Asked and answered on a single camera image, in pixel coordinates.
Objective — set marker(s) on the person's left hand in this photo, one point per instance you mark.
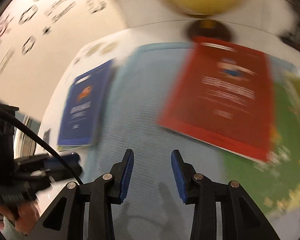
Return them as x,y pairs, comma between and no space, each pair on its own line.
28,216

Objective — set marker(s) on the bright green insect book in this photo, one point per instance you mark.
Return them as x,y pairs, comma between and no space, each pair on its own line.
275,185

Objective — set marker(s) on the light blue table mat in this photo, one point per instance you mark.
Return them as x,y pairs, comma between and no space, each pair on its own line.
153,209

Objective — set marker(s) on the red fairy tale book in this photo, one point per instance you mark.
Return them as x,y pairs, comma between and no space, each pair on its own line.
223,96

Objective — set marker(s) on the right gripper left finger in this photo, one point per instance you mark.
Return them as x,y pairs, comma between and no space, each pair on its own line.
64,217

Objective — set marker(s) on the round embroidered fan on stand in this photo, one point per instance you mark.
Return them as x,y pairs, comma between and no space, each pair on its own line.
292,38

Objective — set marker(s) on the stack of sorted books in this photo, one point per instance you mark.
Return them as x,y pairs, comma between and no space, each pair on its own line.
80,122

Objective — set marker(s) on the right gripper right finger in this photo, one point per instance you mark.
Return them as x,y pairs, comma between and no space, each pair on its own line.
241,217

